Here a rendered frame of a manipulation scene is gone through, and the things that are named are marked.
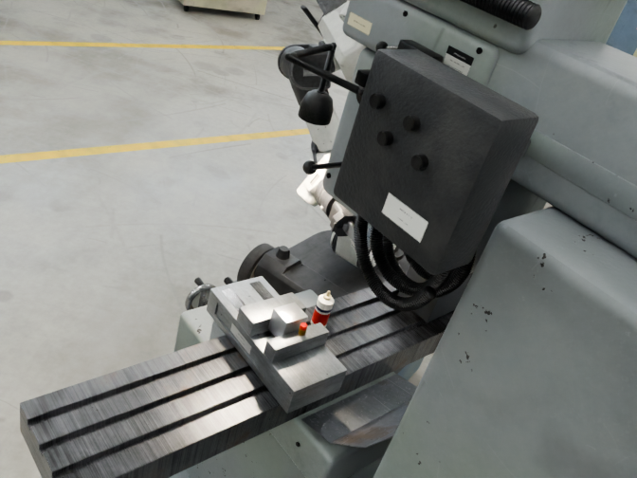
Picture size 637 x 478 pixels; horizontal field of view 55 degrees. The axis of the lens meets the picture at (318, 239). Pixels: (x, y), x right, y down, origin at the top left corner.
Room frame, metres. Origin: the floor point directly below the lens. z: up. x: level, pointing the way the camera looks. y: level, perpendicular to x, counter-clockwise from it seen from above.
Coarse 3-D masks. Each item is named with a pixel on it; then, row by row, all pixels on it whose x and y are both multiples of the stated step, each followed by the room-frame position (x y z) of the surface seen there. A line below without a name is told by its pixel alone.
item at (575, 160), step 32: (512, 64) 0.93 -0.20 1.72; (544, 64) 0.90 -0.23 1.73; (576, 64) 0.87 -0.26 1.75; (608, 64) 0.89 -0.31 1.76; (512, 96) 0.91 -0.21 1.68; (544, 96) 0.88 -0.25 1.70; (576, 96) 0.85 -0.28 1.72; (608, 96) 0.83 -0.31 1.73; (544, 128) 0.87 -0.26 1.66; (576, 128) 0.84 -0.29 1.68; (608, 128) 0.81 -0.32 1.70; (544, 160) 0.85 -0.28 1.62; (576, 160) 0.82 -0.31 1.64; (608, 160) 0.80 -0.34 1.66; (544, 192) 0.84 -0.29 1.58; (576, 192) 0.81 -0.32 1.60; (608, 192) 0.78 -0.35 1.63; (608, 224) 0.77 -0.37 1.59
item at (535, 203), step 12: (504, 192) 0.92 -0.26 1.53; (516, 192) 0.95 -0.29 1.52; (528, 192) 0.98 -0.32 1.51; (504, 204) 0.94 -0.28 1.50; (516, 204) 0.97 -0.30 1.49; (528, 204) 1.00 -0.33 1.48; (540, 204) 1.04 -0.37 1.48; (504, 216) 0.95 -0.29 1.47; (516, 216) 0.98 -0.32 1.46; (492, 228) 0.93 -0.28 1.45; (480, 252) 0.93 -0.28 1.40
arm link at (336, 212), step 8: (320, 200) 1.26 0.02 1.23; (328, 200) 1.24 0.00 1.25; (336, 200) 1.24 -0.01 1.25; (320, 208) 1.25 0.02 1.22; (328, 208) 1.24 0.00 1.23; (336, 208) 1.20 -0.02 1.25; (344, 208) 1.21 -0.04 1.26; (328, 216) 1.24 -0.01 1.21; (336, 216) 1.17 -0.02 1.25; (344, 216) 1.17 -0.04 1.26; (352, 216) 1.18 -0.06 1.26; (336, 224) 1.16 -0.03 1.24; (336, 232) 1.16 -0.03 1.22; (344, 232) 1.17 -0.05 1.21
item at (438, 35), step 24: (360, 0) 1.14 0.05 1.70; (384, 0) 1.10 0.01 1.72; (360, 24) 1.12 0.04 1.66; (384, 24) 1.09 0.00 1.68; (408, 24) 1.06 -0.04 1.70; (432, 24) 1.02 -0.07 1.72; (432, 48) 1.01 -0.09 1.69; (456, 48) 0.98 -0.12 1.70; (480, 48) 0.95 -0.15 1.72; (480, 72) 0.95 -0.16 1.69
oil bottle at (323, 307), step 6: (324, 294) 1.21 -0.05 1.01; (318, 300) 1.20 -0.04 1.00; (324, 300) 1.20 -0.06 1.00; (330, 300) 1.20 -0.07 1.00; (318, 306) 1.19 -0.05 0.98; (324, 306) 1.19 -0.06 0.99; (330, 306) 1.19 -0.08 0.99; (318, 312) 1.19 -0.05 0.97; (324, 312) 1.19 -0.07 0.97; (330, 312) 1.20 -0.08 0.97; (312, 318) 1.20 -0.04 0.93; (318, 318) 1.19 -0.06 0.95; (324, 318) 1.19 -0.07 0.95; (312, 324) 1.19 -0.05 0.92; (324, 324) 1.19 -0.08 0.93
